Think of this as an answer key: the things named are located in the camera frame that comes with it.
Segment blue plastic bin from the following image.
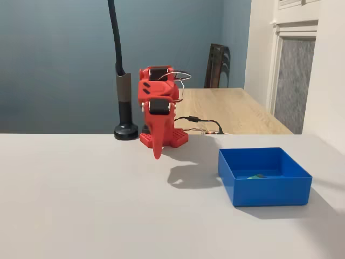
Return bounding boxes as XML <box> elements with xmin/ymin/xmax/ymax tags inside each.
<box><xmin>217</xmin><ymin>147</ymin><xmax>313</xmax><ymax>208</ymax></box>

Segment dark folded chair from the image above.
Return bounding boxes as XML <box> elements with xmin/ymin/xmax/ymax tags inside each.
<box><xmin>203</xmin><ymin>43</ymin><xmax>232</xmax><ymax>89</ymax></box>

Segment light wooden table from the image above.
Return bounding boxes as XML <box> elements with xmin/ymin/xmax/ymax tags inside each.
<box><xmin>174</xmin><ymin>87</ymin><xmax>294</xmax><ymax>135</ymax></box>

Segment white framed frosted window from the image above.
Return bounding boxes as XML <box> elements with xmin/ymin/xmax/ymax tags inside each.
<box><xmin>265</xmin><ymin>0</ymin><xmax>321</xmax><ymax>135</ymax></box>

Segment black gooseneck camera stand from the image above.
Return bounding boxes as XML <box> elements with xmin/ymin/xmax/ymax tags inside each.
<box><xmin>107</xmin><ymin>0</ymin><xmax>139</xmax><ymax>141</ymax></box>

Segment black power cable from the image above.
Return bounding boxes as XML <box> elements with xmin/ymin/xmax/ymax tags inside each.
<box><xmin>174</xmin><ymin>115</ymin><xmax>226</xmax><ymax>135</ymax></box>

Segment thin arm servo wires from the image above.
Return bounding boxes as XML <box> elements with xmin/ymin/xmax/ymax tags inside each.
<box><xmin>158</xmin><ymin>70</ymin><xmax>192</xmax><ymax>104</ymax></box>

